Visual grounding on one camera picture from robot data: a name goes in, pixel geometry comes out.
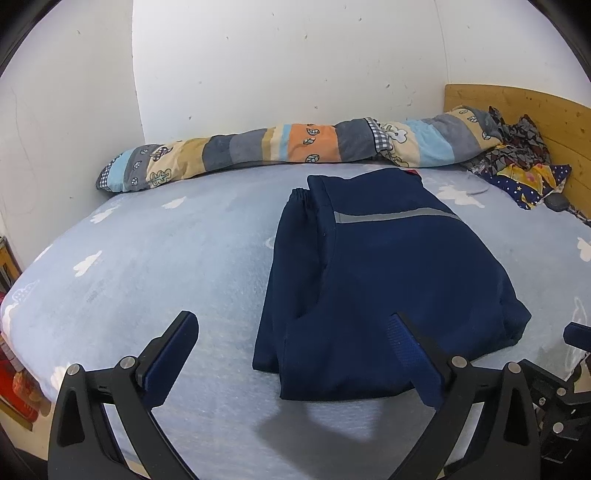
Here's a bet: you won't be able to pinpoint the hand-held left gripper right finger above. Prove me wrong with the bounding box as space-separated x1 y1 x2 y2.
387 312 542 480

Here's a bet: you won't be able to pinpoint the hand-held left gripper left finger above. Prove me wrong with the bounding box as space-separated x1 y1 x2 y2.
48 311 200 480

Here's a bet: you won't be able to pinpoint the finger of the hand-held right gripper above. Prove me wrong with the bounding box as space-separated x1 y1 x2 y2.
563 322 591 357

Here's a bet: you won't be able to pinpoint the navy blue jacket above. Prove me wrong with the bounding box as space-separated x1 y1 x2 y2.
252 168 533 401

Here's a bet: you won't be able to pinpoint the light blue cloud-print bed sheet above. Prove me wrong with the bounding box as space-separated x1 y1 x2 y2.
0 164 591 480

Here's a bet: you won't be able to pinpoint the red boxes beside bed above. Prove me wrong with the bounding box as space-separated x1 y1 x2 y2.
0 346 43 428

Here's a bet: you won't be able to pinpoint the navy star-print cloth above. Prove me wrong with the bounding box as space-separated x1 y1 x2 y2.
489 162 573 210

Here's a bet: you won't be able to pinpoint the wooden furniture piece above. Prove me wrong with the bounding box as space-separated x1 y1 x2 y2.
0 234 23 292

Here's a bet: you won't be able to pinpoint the dark floral cloth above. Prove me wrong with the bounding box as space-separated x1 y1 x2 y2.
465 106 552 180

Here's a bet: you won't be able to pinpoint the wooden headboard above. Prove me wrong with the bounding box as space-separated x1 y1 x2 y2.
443 84 591 222

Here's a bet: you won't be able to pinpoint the rolled patchwork quilt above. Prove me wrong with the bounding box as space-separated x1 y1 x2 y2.
95 105 504 192

